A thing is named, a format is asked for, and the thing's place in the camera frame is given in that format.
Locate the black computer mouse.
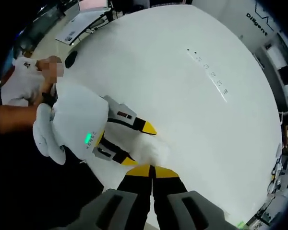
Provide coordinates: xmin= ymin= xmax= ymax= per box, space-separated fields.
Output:
xmin=64 ymin=50 xmax=78 ymax=69

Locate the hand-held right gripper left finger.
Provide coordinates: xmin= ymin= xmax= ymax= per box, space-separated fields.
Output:
xmin=86 ymin=164 xmax=151 ymax=230

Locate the person's white shirt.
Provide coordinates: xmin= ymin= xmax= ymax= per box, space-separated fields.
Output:
xmin=1 ymin=57 xmax=55 ymax=106

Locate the silver laptop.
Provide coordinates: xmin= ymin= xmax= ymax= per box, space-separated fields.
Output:
xmin=55 ymin=0 xmax=112 ymax=46

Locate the table socket strip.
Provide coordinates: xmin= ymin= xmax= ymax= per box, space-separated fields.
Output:
xmin=186 ymin=48 xmax=229 ymax=103

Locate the white pump bottle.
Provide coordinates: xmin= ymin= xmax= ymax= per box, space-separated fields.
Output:
xmin=132 ymin=130 xmax=171 ymax=168

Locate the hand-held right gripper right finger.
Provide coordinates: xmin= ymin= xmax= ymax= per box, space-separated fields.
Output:
xmin=153 ymin=165 xmax=225 ymax=230

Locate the grey shelving unit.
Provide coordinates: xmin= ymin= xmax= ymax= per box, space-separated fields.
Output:
xmin=254 ymin=33 xmax=288 ymax=113

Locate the black laptop stand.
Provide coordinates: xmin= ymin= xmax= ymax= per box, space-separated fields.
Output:
xmin=71 ymin=8 xmax=111 ymax=46

